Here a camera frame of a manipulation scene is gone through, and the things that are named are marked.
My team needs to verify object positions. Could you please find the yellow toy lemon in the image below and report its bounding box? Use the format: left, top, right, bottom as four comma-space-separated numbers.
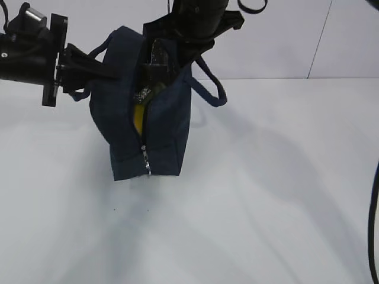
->
133, 97, 153, 136

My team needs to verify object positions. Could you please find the dark navy fabric lunch bag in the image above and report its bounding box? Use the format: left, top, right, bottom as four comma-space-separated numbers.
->
79, 26, 227, 181

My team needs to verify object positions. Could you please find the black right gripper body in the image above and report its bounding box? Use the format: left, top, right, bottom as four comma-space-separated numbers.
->
143, 11, 244, 64

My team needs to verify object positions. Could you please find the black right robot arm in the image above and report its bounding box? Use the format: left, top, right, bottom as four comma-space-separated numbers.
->
139, 1, 245, 89

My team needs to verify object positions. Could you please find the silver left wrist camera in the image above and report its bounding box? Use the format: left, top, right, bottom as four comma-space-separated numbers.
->
25, 7, 46, 22

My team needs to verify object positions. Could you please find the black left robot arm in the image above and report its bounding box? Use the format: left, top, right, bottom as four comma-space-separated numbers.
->
1, 1, 120, 107

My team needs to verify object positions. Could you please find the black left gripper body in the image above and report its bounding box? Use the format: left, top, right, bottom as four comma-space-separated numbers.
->
42, 13, 68, 107

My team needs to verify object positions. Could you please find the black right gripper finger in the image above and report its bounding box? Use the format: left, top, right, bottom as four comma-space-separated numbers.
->
140, 63, 175, 91
148, 38, 169, 67

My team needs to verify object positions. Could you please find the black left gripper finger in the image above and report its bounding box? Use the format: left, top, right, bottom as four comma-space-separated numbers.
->
60, 43, 117, 80
60, 66, 94, 93

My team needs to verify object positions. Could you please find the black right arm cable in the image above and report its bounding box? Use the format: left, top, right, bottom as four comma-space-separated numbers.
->
367, 161, 379, 284

